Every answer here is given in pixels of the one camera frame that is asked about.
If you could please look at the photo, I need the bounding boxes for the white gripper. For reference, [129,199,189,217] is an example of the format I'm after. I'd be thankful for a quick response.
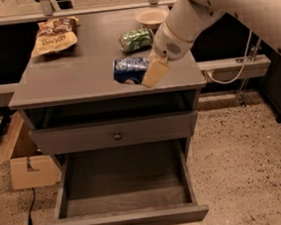
[141,22,194,88]

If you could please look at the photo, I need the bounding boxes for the blue pepsi can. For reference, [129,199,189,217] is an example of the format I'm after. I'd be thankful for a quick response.
[112,56,149,84]

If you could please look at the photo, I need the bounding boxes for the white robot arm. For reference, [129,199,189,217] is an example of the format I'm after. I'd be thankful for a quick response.
[142,0,281,87]

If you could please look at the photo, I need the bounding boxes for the green soda can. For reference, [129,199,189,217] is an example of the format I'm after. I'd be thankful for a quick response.
[119,28,153,54]

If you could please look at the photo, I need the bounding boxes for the closed grey upper drawer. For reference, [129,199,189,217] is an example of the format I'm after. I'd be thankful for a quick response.
[30,111,198,155]

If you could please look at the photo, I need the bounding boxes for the grey drawer cabinet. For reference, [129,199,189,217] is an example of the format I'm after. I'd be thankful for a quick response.
[0,1,213,165]

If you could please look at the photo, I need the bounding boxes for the open grey lower drawer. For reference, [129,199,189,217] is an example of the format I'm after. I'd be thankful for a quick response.
[47,140,209,225]

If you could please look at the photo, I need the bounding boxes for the white bowl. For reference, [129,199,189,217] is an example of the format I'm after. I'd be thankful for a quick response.
[136,7,168,31]

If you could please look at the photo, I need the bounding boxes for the brown chip bag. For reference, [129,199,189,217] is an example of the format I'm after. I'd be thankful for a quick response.
[31,17,79,57]

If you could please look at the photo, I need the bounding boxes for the cardboard box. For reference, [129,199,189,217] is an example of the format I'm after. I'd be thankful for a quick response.
[0,112,61,190]

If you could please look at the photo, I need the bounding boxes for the grey wall rail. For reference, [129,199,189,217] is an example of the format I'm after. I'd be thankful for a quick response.
[197,55,271,82]

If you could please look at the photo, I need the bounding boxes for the white cable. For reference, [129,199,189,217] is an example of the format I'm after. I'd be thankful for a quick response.
[201,28,259,87]

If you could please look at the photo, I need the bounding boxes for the black floor cable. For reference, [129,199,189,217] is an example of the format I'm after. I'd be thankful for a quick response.
[24,186,47,225]

